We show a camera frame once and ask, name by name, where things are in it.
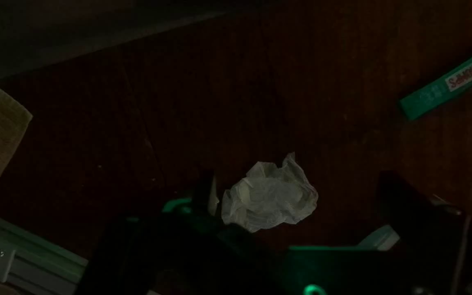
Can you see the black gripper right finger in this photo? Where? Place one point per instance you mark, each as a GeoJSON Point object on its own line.
{"type": "Point", "coordinates": [410, 211]}

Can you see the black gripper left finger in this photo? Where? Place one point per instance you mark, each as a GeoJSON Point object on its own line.
{"type": "Point", "coordinates": [205, 191]}

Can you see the crumpled white paper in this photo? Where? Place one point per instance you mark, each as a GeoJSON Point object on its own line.
{"type": "Point", "coordinates": [269, 199]}

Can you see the green marker pen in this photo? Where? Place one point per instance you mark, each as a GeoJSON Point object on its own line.
{"type": "Point", "coordinates": [448, 85]}

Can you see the aluminium extrusion frame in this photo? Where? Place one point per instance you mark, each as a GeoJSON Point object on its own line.
{"type": "Point", "coordinates": [23, 257]}

